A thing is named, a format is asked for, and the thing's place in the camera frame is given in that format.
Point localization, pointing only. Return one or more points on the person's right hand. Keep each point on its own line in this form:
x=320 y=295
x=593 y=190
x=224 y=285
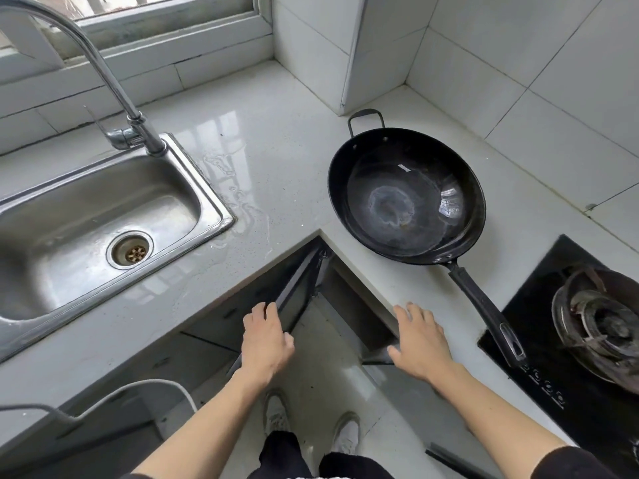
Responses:
x=424 y=349

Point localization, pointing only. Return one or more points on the person's left hand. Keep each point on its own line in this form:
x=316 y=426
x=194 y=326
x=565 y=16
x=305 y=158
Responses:
x=267 y=344

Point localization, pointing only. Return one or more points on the grey cabinet door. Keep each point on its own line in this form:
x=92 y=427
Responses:
x=299 y=289

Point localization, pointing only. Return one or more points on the black wok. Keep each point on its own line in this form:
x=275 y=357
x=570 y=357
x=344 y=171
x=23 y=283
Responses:
x=409 y=204

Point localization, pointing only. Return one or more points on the black glass gas stove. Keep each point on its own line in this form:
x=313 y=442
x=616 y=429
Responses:
x=589 y=419

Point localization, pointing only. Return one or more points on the chrome faucet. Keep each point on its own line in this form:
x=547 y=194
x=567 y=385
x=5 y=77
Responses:
x=105 y=79

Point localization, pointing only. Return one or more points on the person's left forearm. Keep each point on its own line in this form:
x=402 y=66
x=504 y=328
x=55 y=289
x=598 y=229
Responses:
x=209 y=429

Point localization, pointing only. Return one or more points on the person's right forearm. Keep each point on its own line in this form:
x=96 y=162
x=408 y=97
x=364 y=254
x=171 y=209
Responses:
x=494 y=419

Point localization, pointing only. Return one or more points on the person's black trousers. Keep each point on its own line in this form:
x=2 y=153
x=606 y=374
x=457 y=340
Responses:
x=284 y=458

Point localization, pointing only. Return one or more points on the stove burner with pan support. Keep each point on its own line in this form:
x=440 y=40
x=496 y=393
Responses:
x=604 y=324

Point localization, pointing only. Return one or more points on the white sneaker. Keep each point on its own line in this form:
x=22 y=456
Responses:
x=276 y=414
x=347 y=434

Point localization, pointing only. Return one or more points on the black shirt sleeve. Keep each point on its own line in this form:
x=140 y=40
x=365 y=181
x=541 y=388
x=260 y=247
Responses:
x=574 y=466

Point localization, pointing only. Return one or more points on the stainless steel sink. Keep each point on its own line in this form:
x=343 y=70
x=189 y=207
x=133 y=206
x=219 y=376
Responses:
x=75 y=234

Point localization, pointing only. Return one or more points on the white framed window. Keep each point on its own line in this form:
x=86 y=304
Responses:
x=174 y=19

